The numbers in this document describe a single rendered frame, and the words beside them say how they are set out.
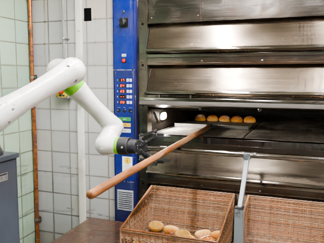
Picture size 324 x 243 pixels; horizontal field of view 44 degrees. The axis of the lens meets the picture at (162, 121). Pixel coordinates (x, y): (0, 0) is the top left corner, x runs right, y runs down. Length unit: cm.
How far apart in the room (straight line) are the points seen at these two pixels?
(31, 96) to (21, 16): 129
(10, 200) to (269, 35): 163
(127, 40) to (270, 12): 89
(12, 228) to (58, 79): 74
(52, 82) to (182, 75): 98
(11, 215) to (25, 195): 105
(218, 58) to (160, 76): 39
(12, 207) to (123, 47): 122
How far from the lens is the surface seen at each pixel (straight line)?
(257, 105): 229
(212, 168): 253
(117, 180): 145
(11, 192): 202
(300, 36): 242
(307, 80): 242
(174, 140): 258
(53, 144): 300
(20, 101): 179
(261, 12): 247
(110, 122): 216
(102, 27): 276
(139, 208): 250
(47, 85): 183
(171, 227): 252
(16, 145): 296
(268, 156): 208
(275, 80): 242
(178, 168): 259
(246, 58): 245
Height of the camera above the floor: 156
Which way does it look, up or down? 6 degrees down
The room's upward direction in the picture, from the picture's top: straight up
